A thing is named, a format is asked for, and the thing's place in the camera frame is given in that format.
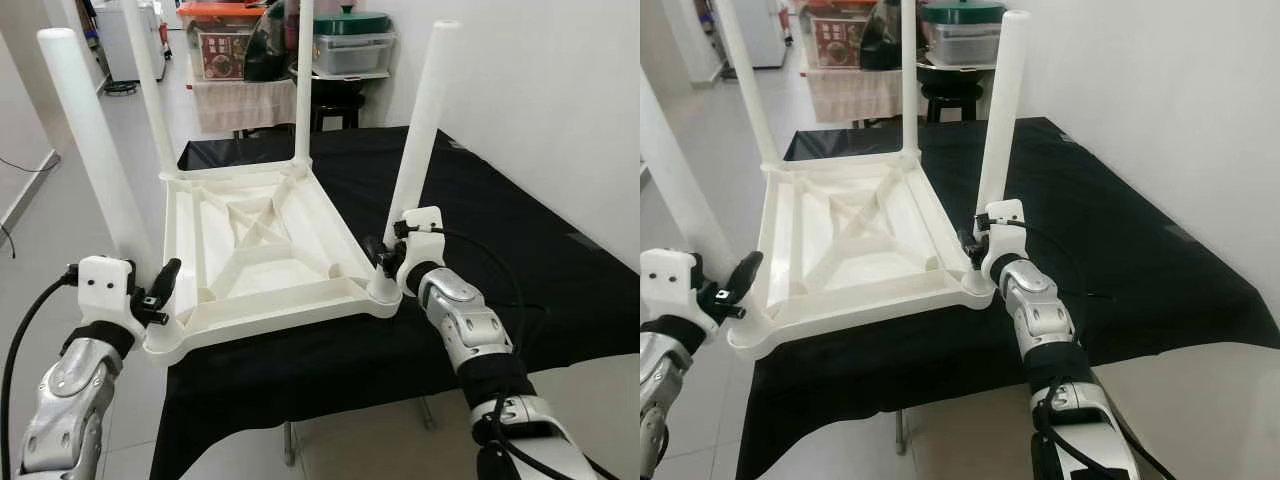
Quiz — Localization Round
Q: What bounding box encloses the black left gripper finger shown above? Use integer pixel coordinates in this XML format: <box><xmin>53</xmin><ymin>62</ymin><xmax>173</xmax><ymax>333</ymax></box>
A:
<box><xmin>152</xmin><ymin>258</ymin><xmax>183</xmax><ymax>301</ymax></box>
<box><xmin>728</xmin><ymin>250</ymin><xmax>764</xmax><ymax>299</ymax></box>

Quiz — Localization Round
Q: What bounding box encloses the white plastic children table top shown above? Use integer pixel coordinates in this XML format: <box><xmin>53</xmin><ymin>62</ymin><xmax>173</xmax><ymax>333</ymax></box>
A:
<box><xmin>727</xmin><ymin>152</ymin><xmax>996</xmax><ymax>359</ymax></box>
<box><xmin>143</xmin><ymin>160</ymin><xmax>403</xmax><ymax>366</ymax></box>

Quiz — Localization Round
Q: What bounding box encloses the black tablecloth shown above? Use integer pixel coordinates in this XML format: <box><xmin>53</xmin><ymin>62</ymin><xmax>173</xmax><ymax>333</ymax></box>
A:
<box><xmin>150</xmin><ymin>125</ymin><xmax>641</xmax><ymax>480</ymax></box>
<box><xmin>735</xmin><ymin>117</ymin><xmax>1280</xmax><ymax>480</ymax></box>

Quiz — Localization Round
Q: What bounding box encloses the black round stool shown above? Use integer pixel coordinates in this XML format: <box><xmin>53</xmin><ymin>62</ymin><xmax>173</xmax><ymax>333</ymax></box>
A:
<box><xmin>312</xmin><ymin>92</ymin><xmax>366</xmax><ymax>133</ymax></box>
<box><xmin>920</xmin><ymin>82</ymin><xmax>986</xmax><ymax>126</ymax></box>

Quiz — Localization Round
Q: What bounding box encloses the black wok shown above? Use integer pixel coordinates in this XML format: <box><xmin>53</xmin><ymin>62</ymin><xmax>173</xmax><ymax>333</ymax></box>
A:
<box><xmin>915</xmin><ymin>60</ymin><xmax>996</xmax><ymax>86</ymax></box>
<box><xmin>290</xmin><ymin>60</ymin><xmax>391</xmax><ymax>101</ymax></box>

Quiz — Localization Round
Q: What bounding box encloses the beige cloth covered table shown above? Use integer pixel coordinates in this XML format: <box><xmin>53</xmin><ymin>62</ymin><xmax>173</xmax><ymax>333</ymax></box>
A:
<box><xmin>190</xmin><ymin>78</ymin><xmax>301</xmax><ymax>136</ymax></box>
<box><xmin>805</xmin><ymin>68</ymin><xmax>906</xmax><ymax>126</ymax></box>

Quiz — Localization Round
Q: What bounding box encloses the clear plastic storage container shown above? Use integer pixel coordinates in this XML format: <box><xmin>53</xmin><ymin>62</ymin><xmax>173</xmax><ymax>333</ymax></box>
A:
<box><xmin>925</xmin><ymin>22</ymin><xmax>1003</xmax><ymax>66</ymax></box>
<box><xmin>315</xmin><ymin>32</ymin><xmax>396</xmax><ymax>76</ymax></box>

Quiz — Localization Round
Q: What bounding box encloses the glossy black bag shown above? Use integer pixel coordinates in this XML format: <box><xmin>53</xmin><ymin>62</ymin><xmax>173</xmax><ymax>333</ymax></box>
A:
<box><xmin>858</xmin><ymin>0</ymin><xmax>906</xmax><ymax>71</ymax></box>
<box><xmin>245</xmin><ymin>5</ymin><xmax>296</xmax><ymax>83</ymax></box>

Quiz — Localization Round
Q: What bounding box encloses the green pot lid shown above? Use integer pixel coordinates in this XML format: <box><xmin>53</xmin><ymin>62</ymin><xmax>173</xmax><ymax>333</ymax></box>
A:
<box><xmin>920</xmin><ymin>0</ymin><xmax>1006</xmax><ymax>26</ymax></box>
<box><xmin>312</xmin><ymin>5</ymin><xmax>393</xmax><ymax>36</ymax></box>

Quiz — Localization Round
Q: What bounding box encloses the storage box with orange lid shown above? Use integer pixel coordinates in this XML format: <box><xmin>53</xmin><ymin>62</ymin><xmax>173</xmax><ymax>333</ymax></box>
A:
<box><xmin>178</xmin><ymin>2</ymin><xmax>269</xmax><ymax>83</ymax></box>
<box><xmin>800</xmin><ymin>0</ymin><xmax>881</xmax><ymax>71</ymax></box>

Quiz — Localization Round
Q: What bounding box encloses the white appliance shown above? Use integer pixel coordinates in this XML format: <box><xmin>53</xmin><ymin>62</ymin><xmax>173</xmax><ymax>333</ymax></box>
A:
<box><xmin>95</xmin><ymin>0</ymin><xmax>166</xmax><ymax>83</ymax></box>
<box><xmin>740</xmin><ymin>0</ymin><xmax>791</xmax><ymax>69</ymax></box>

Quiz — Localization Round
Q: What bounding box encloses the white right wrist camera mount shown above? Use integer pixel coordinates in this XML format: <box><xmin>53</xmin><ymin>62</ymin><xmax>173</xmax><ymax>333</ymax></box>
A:
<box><xmin>397</xmin><ymin>207</ymin><xmax>446</xmax><ymax>296</ymax></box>
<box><xmin>982</xmin><ymin>198</ymin><xmax>1029</xmax><ymax>281</ymax></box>

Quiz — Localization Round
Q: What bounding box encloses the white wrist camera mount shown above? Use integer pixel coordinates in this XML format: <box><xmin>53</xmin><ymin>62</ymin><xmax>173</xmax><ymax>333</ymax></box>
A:
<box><xmin>397</xmin><ymin>207</ymin><xmax>446</xmax><ymax>296</ymax></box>
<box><xmin>77</xmin><ymin>255</ymin><xmax>146</xmax><ymax>346</ymax></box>
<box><xmin>642</xmin><ymin>248</ymin><xmax>716</xmax><ymax>336</ymax></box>
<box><xmin>982</xmin><ymin>198</ymin><xmax>1029</xmax><ymax>281</ymax></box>

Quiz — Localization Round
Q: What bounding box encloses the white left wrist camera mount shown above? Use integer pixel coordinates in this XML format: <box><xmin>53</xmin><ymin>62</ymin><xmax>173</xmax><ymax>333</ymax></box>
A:
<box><xmin>642</xmin><ymin>248</ymin><xmax>716</xmax><ymax>336</ymax></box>
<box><xmin>77</xmin><ymin>255</ymin><xmax>146</xmax><ymax>346</ymax></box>

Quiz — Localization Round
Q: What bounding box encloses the black wall power cable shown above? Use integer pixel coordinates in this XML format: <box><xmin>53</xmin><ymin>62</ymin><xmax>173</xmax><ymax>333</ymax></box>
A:
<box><xmin>0</xmin><ymin>155</ymin><xmax>56</xmax><ymax>256</ymax></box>

